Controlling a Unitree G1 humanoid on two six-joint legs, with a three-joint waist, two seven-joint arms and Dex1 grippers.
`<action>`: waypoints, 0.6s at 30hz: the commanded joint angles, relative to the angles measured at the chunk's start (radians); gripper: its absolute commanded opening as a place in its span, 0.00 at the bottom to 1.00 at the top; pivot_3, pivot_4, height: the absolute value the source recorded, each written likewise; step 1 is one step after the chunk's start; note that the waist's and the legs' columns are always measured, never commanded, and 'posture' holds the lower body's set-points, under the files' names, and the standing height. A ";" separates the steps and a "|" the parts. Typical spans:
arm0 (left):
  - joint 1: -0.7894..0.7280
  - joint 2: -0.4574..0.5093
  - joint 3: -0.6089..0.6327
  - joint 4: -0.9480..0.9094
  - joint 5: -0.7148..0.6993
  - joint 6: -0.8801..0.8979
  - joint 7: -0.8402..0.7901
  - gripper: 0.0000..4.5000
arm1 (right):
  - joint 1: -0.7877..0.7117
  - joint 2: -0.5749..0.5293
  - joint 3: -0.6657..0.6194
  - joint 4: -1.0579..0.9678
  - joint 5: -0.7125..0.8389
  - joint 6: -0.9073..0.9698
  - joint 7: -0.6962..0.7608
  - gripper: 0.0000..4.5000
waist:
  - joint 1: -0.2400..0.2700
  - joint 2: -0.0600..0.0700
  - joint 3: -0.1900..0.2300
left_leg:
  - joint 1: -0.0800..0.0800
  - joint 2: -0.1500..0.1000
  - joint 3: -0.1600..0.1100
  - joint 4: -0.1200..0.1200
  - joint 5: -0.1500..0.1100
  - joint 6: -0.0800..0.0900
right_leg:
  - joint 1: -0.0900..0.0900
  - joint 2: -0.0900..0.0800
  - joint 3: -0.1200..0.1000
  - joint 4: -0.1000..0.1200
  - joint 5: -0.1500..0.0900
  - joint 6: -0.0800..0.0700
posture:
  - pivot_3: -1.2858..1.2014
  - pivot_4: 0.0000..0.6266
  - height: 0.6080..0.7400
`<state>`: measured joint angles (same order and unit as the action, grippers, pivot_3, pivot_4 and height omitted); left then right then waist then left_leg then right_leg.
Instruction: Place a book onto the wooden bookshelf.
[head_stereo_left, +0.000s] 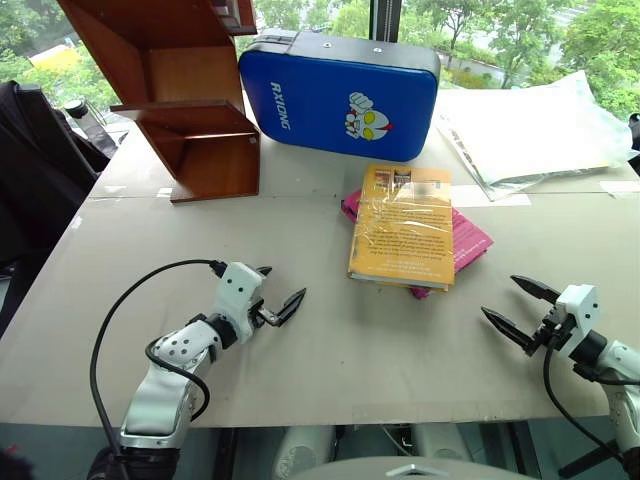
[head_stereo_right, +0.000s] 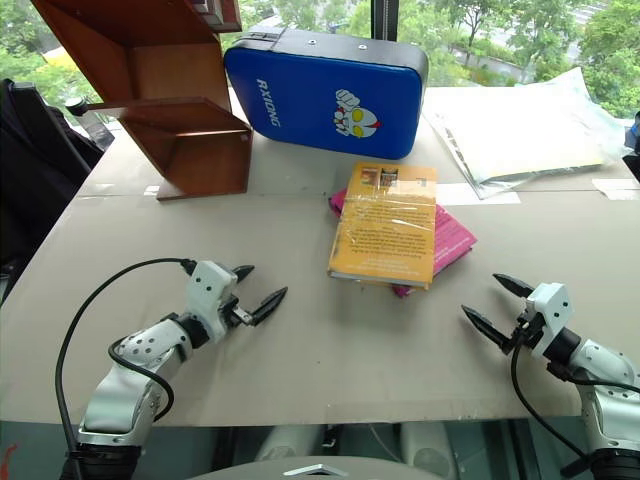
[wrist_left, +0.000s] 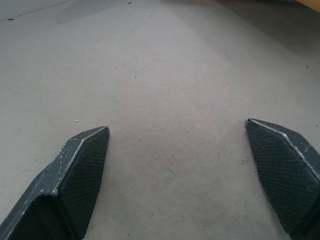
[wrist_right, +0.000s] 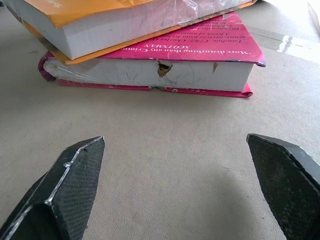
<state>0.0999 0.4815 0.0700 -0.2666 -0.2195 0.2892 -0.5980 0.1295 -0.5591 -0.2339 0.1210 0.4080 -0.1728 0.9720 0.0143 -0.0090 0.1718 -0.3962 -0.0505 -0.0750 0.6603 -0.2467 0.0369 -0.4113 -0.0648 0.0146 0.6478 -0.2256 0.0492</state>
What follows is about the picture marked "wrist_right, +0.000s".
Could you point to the clear tape strip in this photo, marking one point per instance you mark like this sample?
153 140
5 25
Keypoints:
280 40

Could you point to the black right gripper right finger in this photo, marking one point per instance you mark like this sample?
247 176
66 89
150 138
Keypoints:
287 185

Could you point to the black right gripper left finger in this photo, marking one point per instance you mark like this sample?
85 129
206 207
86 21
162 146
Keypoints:
65 190

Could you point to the orange cover book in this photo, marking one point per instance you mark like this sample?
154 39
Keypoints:
105 32

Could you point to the pink cover book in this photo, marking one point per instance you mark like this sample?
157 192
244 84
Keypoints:
155 72

